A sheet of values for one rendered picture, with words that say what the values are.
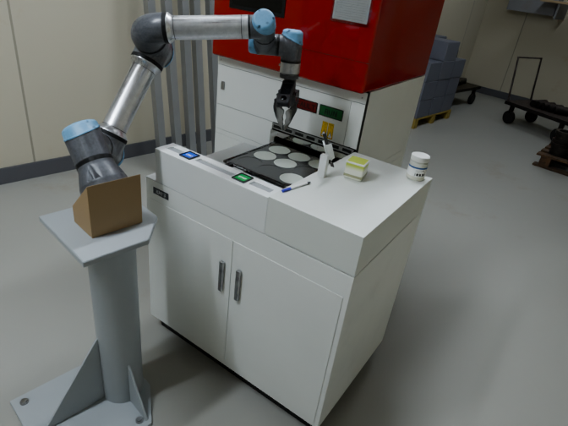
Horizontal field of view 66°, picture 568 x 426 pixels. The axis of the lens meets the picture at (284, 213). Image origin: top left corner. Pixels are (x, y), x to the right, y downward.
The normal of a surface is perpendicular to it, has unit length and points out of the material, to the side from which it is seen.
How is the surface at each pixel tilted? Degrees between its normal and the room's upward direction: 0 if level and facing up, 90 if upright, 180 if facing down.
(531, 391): 0
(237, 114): 90
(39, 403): 0
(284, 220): 90
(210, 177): 90
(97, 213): 90
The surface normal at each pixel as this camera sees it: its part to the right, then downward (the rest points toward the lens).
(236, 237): -0.57, 0.34
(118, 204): 0.71, 0.41
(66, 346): 0.11, -0.87
